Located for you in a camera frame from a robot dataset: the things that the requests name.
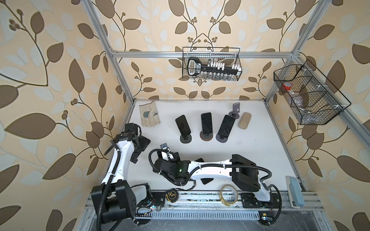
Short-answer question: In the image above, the phone with purple case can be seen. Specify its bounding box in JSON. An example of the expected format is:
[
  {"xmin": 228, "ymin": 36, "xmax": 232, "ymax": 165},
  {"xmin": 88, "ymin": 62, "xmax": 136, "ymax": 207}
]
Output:
[{"xmin": 200, "ymin": 178, "xmax": 214, "ymax": 185}]

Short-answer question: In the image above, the grey phone stand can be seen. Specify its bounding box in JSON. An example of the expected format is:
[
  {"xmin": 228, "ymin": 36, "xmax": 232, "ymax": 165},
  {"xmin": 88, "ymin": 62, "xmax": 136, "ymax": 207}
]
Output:
[{"xmin": 161, "ymin": 143, "xmax": 170, "ymax": 151}]

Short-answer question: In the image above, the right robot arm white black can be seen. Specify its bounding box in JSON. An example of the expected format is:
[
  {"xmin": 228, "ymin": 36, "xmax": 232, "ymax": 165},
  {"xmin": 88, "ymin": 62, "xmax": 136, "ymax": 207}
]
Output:
[{"xmin": 148, "ymin": 147, "xmax": 282, "ymax": 226}]

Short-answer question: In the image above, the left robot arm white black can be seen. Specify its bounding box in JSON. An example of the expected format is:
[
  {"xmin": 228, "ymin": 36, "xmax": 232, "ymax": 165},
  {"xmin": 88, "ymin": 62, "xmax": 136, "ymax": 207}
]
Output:
[{"xmin": 91, "ymin": 123, "xmax": 154, "ymax": 231}]

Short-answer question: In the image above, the dark grey back stand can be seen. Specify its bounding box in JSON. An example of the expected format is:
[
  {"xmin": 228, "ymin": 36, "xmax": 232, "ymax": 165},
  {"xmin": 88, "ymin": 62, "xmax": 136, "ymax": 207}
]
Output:
[{"xmin": 180, "ymin": 134, "xmax": 192, "ymax": 144}]

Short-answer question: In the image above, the back left black phone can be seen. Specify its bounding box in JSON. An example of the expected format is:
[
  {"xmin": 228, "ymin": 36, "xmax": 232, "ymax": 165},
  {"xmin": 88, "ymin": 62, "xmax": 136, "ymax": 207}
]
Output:
[{"xmin": 175, "ymin": 115, "xmax": 191, "ymax": 137}]

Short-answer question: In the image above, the black phone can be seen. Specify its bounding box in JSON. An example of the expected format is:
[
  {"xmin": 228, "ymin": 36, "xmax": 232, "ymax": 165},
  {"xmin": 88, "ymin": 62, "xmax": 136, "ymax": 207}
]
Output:
[
  {"xmin": 175, "ymin": 115, "xmax": 191, "ymax": 137},
  {"xmin": 218, "ymin": 115, "xmax": 235, "ymax": 138},
  {"xmin": 201, "ymin": 112, "xmax": 213, "ymax": 135}
]

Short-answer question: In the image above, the lilac back right stand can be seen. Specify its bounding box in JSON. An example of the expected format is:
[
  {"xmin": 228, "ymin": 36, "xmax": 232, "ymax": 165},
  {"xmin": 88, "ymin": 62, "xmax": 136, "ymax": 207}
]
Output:
[{"xmin": 216, "ymin": 134, "xmax": 228, "ymax": 143}]

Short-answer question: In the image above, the back middle black phone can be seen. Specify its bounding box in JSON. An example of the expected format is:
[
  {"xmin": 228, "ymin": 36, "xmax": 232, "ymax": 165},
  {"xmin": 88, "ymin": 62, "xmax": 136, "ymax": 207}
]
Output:
[{"xmin": 201, "ymin": 112, "xmax": 213, "ymax": 135}]

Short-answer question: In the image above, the back right black phone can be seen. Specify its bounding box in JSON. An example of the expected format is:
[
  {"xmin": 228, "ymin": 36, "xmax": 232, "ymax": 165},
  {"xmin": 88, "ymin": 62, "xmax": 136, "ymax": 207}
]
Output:
[{"xmin": 218, "ymin": 115, "xmax": 235, "ymax": 138}]

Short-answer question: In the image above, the beige work glove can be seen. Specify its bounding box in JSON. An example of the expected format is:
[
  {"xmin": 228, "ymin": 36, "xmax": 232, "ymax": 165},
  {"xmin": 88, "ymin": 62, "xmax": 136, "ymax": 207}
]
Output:
[{"xmin": 139, "ymin": 101, "xmax": 161, "ymax": 127}]

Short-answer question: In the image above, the black yellow tape measure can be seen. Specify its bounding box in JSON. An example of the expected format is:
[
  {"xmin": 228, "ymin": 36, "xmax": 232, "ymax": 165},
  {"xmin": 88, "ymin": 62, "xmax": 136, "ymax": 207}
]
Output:
[{"xmin": 165, "ymin": 189, "xmax": 179, "ymax": 203}]

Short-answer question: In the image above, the clear tape roll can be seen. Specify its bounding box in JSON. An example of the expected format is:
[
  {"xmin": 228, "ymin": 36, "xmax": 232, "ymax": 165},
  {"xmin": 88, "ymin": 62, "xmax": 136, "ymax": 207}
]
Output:
[{"xmin": 219, "ymin": 185, "xmax": 239, "ymax": 207}]

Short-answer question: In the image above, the beige oval sponge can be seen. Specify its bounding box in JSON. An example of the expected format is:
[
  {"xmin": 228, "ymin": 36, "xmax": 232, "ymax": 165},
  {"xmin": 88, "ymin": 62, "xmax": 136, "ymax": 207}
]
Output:
[{"xmin": 238, "ymin": 112, "xmax": 251, "ymax": 130}]

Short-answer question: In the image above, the black tool in basket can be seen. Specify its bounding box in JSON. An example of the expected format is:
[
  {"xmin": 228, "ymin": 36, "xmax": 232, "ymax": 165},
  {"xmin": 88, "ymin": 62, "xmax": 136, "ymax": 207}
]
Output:
[{"xmin": 185, "ymin": 57, "xmax": 242, "ymax": 78}]

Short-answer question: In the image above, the aluminium front rail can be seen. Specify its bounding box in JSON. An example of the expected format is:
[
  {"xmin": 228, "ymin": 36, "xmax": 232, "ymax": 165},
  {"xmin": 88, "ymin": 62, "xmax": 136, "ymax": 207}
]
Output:
[{"xmin": 83, "ymin": 190, "xmax": 326, "ymax": 211}]

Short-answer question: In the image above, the back wire basket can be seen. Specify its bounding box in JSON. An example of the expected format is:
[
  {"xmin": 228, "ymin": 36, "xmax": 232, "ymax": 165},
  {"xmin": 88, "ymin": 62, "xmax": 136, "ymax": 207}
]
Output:
[{"xmin": 182, "ymin": 46, "xmax": 242, "ymax": 81}]

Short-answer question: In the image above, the wire basket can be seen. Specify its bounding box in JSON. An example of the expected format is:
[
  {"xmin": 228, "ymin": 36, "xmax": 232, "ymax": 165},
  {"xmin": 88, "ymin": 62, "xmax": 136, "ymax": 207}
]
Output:
[
  {"xmin": 274, "ymin": 60, "xmax": 351, "ymax": 125},
  {"xmin": 182, "ymin": 46, "xmax": 242, "ymax": 81}
]

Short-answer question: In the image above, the grey blue device on rail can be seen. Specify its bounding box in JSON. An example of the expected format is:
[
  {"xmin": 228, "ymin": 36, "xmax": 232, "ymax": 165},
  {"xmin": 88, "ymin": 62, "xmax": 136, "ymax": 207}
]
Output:
[{"xmin": 286, "ymin": 176, "xmax": 305, "ymax": 209}]

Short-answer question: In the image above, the right wire basket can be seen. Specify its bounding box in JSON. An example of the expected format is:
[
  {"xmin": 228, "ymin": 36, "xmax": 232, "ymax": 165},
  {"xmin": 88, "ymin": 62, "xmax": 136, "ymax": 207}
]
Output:
[{"xmin": 274, "ymin": 60, "xmax": 351, "ymax": 125}]

